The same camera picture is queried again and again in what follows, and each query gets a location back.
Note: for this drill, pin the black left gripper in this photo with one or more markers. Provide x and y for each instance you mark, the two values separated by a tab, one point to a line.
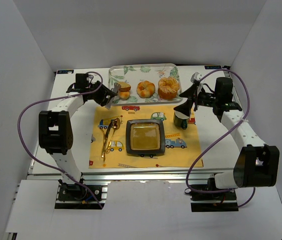
105	94

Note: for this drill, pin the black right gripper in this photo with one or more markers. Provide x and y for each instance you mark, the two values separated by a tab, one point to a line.
195	98

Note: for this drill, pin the silver metal tongs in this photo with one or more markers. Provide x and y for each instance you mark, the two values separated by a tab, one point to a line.
111	96

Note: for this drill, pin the sliced brown bread loaf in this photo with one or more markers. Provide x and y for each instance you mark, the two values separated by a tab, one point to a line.
124	86

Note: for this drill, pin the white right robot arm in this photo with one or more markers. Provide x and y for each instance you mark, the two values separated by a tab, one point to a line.
257	163

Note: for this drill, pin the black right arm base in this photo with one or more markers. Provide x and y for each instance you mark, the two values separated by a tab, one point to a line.
208	198

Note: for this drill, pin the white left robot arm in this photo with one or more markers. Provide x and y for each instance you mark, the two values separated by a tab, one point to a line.
55	133

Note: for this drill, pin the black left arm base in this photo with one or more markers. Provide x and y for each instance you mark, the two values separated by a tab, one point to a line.
76	197

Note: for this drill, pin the small round bread roll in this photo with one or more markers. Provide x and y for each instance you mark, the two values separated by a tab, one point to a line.
124	95

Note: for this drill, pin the twisted orange bread bun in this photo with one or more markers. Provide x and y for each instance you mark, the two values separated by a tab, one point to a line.
145	89

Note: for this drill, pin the dark green mug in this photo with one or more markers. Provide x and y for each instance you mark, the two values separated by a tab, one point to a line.
180	120

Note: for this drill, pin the gold spoon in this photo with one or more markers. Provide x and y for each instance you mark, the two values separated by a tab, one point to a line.
112	128

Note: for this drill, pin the floral white serving tray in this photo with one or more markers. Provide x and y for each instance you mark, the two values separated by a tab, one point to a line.
134	74

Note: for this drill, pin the gold knife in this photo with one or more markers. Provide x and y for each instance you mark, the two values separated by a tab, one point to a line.
107	140

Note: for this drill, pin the square black amber plate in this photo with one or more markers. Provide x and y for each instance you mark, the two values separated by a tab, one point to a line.
145	137

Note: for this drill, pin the yellow car pattern placemat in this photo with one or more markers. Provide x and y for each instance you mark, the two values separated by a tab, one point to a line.
181	146

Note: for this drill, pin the gold fork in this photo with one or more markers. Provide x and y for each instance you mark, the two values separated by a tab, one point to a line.
106	142

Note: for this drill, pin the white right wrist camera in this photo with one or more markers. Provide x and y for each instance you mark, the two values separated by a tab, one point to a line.
196	77

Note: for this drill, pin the sesame ring bread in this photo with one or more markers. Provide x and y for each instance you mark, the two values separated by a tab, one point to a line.
168	88

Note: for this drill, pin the aluminium table frame rail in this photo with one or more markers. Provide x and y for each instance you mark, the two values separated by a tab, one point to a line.
170	174

